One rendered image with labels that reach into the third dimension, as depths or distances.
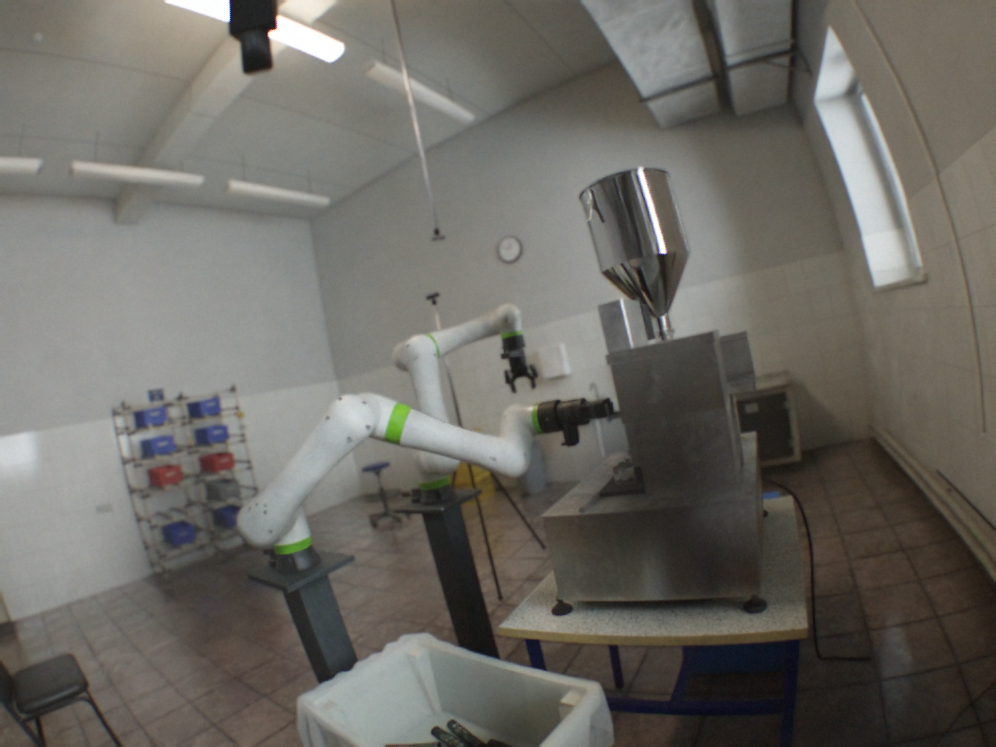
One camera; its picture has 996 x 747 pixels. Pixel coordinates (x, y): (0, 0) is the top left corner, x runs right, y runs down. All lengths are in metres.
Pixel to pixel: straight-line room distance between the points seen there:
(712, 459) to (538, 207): 4.69
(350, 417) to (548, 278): 4.35
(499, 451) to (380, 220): 5.83
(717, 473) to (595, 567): 0.35
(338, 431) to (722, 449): 0.87
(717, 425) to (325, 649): 1.28
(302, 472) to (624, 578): 0.81
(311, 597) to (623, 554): 0.93
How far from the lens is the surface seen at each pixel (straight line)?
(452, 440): 1.31
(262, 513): 1.30
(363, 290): 7.02
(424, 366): 1.72
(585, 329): 5.14
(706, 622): 1.11
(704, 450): 1.04
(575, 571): 1.16
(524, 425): 1.36
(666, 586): 1.11
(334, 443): 1.19
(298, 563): 1.49
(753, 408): 4.22
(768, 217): 4.96
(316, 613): 1.55
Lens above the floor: 1.36
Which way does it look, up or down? level
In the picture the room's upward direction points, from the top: 12 degrees counter-clockwise
